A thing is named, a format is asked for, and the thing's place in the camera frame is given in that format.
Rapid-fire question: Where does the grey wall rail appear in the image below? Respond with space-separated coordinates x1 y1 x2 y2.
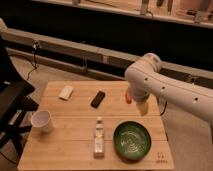
0 28 213 89

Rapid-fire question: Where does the black rectangular block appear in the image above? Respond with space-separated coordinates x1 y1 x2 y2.
91 91 105 108

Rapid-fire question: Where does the green ceramic bowl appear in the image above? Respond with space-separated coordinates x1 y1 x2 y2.
113 121 152 161

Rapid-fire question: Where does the white sponge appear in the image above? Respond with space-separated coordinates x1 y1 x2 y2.
59 86 73 100

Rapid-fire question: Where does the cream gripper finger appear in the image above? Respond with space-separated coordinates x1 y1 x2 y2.
137 102 149 116

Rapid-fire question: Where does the orange carrot toy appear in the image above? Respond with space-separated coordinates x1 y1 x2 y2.
125 90 132 104

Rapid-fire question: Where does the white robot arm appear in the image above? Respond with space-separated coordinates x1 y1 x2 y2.
125 53 213 125

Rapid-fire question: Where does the clear small bottle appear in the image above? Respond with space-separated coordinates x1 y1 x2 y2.
93 117 105 158

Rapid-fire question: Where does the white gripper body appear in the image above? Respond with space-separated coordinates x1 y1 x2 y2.
127 84 150 102

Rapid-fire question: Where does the white paper cup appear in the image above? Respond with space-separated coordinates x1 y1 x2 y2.
31 110 53 133

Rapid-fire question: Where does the black chair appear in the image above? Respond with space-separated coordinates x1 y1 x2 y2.
0 36 38 156

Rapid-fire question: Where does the black hanging cable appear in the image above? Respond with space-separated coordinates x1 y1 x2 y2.
25 40 41 83

